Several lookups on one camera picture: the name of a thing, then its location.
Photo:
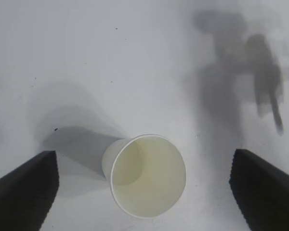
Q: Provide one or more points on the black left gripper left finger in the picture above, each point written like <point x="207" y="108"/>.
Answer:
<point x="21" y="192"/>

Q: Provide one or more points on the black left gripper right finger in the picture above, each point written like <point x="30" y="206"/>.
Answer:
<point x="272" y="197"/>

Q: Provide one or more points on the white paper cup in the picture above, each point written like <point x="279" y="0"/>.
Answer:
<point x="149" y="178"/>

